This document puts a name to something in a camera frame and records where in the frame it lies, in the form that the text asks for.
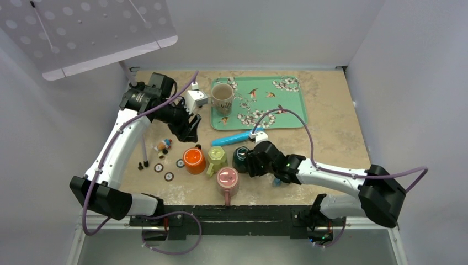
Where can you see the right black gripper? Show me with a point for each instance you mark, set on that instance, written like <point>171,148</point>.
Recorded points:
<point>254,169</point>

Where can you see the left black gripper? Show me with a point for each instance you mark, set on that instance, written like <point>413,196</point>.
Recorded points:
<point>186,131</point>

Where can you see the dark green mug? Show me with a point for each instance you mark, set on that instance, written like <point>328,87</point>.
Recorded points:
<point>239,159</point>

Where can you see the light blue butterfly mug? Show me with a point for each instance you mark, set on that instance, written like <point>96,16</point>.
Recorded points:
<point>276,182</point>

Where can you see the pink mug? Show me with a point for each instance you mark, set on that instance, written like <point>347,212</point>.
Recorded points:
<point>228,183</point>

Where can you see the yellow-green hexagonal mug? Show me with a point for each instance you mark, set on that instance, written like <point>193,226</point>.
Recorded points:
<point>217,159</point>

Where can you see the beige floral mug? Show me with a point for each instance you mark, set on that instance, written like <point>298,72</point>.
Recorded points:
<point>222,97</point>

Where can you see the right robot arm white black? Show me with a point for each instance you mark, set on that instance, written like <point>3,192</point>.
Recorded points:
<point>366,192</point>

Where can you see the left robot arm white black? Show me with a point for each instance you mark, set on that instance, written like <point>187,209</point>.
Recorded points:
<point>99,189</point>

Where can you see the round token near mug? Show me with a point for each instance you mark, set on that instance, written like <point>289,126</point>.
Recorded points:
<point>180,163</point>

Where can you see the orange mug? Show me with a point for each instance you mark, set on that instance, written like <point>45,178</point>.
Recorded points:
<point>194,160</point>

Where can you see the blue toy microphone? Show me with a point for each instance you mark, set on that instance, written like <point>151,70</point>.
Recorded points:
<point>232,139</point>

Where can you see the small colourful toy figure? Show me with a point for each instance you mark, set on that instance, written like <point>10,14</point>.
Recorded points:
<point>163,147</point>

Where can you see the round token middle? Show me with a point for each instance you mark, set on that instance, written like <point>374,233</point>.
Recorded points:
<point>158,168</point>

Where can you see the grey tripod stand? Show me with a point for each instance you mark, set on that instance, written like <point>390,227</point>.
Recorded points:
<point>133,82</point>

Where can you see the round token front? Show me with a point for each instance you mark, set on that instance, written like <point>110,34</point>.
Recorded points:
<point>169,176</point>

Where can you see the green floral bird tray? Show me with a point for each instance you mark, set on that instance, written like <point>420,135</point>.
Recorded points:
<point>253,96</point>

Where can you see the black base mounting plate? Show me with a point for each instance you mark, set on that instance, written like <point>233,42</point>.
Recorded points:
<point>293,221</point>

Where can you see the perforated white board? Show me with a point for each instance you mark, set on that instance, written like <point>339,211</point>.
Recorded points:
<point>64,38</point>

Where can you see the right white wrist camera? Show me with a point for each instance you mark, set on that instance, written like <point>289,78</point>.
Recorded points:
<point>258,137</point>

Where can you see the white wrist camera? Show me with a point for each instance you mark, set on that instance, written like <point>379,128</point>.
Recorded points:
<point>195,98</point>
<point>258,137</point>

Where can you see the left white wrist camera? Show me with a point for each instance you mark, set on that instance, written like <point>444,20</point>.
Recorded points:
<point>195,98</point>

